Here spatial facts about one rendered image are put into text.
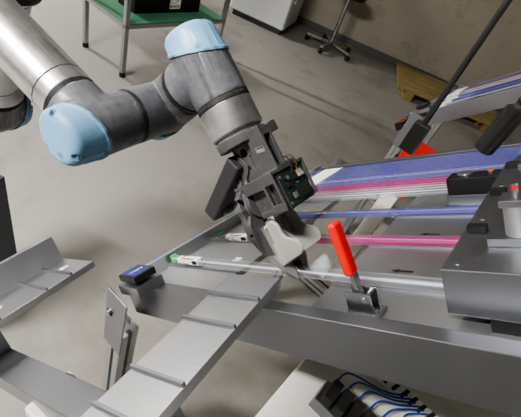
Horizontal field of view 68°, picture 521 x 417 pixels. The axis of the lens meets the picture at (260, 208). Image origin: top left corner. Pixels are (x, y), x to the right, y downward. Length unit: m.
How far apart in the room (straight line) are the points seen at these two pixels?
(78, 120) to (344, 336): 0.38
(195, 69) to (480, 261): 0.38
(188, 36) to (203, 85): 0.06
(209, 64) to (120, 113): 0.13
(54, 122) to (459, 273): 0.45
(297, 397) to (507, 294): 0.54
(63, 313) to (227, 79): 1.20
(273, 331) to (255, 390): 1.02
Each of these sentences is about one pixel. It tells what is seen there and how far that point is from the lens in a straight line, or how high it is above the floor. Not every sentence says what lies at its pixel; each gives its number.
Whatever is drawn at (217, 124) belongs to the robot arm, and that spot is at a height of 1.08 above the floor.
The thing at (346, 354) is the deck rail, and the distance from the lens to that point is 0.45.
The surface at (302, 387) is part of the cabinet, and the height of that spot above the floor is 0.62.
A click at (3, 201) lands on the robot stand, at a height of 0.47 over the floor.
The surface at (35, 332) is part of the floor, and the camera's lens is 1.54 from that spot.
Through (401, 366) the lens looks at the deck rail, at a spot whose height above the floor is 1.04.
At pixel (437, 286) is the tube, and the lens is 0.47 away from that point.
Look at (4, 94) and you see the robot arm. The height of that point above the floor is 0.79.
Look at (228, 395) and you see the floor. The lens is 1.48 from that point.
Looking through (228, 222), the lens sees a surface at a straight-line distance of 0.88.
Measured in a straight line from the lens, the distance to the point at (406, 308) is 0.45.
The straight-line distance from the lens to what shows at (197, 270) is 0.70.
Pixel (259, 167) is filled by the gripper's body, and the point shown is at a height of 1.05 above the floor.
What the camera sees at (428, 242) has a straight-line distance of 0.57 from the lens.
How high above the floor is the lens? 1.34
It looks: 40 degrees down
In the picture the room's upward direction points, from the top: 23 degrees clockwise
